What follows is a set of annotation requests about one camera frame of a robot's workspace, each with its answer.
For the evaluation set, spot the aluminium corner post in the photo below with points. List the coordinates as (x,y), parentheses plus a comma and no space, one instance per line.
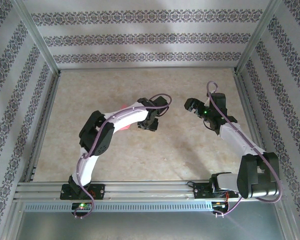
(37,37)
(256,37)

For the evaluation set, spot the pink paper sheet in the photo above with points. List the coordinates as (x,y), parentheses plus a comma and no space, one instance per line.
(125,127)

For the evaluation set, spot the controller board with yellow light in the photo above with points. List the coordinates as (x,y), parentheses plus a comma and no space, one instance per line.
(218,205)

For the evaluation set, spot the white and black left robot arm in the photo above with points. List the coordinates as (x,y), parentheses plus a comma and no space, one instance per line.
(86,170)

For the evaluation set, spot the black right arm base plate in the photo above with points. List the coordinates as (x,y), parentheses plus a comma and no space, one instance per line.
(202,191)

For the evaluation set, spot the aluminium lower frame bar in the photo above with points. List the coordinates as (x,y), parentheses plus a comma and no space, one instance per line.
(286,220)
(11,220)

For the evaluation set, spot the aluminium side rail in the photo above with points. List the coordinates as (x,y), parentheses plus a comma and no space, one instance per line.
(50,100)
(246,100)

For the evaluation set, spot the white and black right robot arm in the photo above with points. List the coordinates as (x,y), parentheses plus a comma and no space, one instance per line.
(255,180)

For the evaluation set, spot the aluminium rail beam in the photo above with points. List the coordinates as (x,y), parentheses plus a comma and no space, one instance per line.
(152,190)

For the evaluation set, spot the thin aluminium rail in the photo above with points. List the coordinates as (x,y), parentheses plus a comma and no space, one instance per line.
(147,68)

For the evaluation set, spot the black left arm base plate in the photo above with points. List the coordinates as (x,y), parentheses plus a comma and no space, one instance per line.
(98,191)

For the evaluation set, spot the grey metal sheet panel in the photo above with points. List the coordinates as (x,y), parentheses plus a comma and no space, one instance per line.
(150,227)

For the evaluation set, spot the controller board with green light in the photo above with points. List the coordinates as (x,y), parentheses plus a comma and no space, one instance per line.
(82,206)

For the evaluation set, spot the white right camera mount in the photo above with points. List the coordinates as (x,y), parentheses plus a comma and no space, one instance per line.
(207,101)

